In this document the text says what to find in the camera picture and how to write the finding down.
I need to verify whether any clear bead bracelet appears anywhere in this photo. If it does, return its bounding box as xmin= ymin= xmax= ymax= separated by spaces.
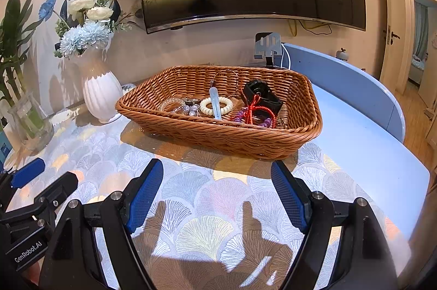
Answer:
xmin=160 ymin=98 xmax=185 ymax=111

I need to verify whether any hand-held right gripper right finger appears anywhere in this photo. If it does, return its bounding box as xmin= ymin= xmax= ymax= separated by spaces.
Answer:
xmin=271 ymin=160 xmax=410 ymax=290

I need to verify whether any blue card box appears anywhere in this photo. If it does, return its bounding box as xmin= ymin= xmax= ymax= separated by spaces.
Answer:
xmin=0 ymin=131 xmax=12 ymax=164

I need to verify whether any silver wire bangle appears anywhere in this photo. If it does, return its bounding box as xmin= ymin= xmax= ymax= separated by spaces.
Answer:
xmin=211 ymin=70 xmax=240 ymax=100

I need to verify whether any metal phone stand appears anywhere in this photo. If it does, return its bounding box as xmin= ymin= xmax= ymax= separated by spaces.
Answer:
xmin=253 ymin=32 xmax=283 ymax=67

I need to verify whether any purple bead bracelet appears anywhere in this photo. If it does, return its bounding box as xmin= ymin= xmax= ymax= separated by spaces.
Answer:
xmin=234 ymin=109 xmax=276 ymax=130

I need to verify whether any green bamboo plant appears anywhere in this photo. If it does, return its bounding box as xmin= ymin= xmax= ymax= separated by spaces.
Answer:
xmin=0 ymin=0 xmax=45 ymax=137

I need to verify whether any clear glass vase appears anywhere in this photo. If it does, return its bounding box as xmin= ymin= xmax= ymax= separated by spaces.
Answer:
xmin=7 ymin=90 xmax=55 ymax=151

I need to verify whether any white hair clip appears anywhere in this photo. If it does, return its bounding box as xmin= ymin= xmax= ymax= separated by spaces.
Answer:
xmin=209 ymin=87 xmax=224 ymax=122

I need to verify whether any blue and white flower bouquet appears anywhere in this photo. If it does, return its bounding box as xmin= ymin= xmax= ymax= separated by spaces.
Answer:
xmin=39 ymin=0 xmax=140 ymax=59

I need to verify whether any red string bracelet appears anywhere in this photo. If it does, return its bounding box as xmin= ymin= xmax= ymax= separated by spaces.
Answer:
xmin=234 ymin=95 xmax=275 ymax=125

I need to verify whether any cream bead bracelet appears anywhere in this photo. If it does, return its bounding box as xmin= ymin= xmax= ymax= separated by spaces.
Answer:
xmin=200 ymin=96 xmax=233 ymax=116

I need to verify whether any white ribbed ceramic vase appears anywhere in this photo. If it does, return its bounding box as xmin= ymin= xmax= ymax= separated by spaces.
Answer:
xmin=73 ymin=49 xmax=123 ymax=124

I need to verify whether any black door handle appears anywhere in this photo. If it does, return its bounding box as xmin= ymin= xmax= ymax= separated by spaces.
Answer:
xmin=386 ymin=26 xmax=401 ymax=45

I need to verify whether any white cable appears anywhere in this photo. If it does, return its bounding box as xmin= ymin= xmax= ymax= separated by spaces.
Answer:
xmin=280 ymin=43 xmax=291 ymax=69

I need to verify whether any crystal bead jewelry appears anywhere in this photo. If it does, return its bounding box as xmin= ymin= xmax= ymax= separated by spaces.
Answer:
xmin=181 ymin=98 xmax=201 ymax=115

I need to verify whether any brown wicker basket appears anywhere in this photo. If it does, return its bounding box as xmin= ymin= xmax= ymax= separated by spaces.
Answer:
xmin=115 ymin=65 xmax=323 ymax=161

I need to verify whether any yellow cable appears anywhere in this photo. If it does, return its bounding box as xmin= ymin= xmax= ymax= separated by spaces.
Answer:
xmin=288 ymin=19 xmax=333 ymax=36

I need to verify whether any cream interior door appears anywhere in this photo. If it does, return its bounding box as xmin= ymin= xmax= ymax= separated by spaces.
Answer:
xmin=372 ymin=0 xmax=414 ymax=96

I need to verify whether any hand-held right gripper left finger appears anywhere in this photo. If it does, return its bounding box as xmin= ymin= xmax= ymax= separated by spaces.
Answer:
xmin=39 ymin=159 xmax=164 ymax=290

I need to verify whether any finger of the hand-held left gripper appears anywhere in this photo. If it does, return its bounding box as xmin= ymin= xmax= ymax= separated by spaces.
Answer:
xmin=0 ymin=172 xmax=79 ymax=244
xmin=0 ymin=159 xmax=46 ymax=205

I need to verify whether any blue curved panel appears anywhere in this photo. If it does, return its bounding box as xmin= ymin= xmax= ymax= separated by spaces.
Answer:
xmin=282 ymin=43 xmax=405 ymax=144

